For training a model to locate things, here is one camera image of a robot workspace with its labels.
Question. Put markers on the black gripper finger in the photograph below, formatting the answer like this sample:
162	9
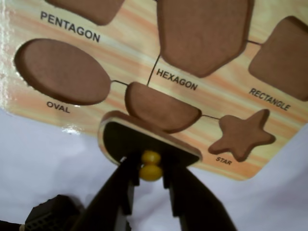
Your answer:
113	197
192	204

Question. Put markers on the black semicircle piece yellow pin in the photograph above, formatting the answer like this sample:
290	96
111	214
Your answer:
115	137

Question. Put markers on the black grid base plate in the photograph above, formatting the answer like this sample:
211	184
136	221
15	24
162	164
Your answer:
55	211

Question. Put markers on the yellow wooden shape puzzle board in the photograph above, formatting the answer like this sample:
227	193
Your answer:
134	61

